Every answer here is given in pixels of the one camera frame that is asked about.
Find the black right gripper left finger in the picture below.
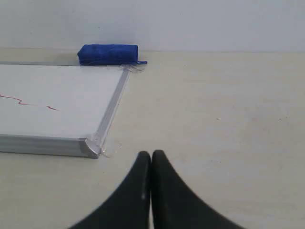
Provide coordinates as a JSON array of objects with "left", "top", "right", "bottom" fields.
[{"left": 71, "top": 151, "right": 151, "bottom": 229}]

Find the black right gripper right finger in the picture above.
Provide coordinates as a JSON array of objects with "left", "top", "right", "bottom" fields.
[{"left": 151, "top": 150, "right": 241, "bottom": 229}]

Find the blue cloth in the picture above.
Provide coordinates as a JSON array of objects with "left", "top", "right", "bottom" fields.
[{"left": 77, "top": 44, "right": 147, "bottom": 66}]

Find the white board with aluminium frame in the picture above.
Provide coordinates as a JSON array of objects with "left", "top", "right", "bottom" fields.
[{"left": 0, "top": 64, "right": 129, "bottom": 158}]

